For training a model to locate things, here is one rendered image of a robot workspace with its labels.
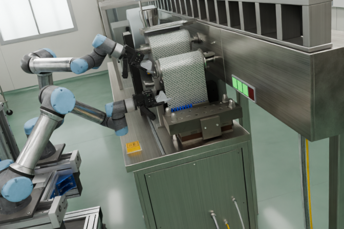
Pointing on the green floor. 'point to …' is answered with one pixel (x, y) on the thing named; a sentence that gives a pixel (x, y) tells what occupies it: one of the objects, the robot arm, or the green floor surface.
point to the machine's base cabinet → (200, 190)
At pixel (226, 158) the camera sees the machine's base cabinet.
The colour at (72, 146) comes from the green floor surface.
